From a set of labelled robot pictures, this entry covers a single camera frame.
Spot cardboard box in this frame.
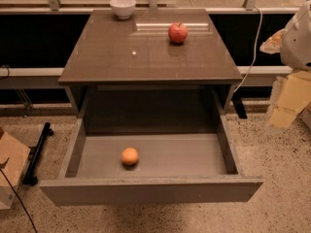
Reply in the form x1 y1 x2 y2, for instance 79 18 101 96
0 128 30 210

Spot black cable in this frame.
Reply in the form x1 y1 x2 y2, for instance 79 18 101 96
0 168 39 233

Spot white bowl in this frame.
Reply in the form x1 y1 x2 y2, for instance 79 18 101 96
110 0 136 19

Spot grey cabinet with glossy top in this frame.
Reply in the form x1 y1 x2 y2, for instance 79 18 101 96
59 9 241 135

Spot orange fruit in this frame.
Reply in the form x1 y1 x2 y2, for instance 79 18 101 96
121 148 139 165

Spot open grey top drawer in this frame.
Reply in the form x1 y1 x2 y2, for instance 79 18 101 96
39 108 262 206

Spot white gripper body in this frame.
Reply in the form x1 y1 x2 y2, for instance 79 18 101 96
280 0 311 71

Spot black metal bar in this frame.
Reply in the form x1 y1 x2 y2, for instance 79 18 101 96
22 122 53 185

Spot red apple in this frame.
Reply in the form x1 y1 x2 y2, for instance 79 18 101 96
168 22 189 44

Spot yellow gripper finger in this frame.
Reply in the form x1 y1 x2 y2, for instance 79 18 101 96
259 29 284 54
264 71 311 135

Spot white cable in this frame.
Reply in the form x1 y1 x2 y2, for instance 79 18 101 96
232 6 264 94

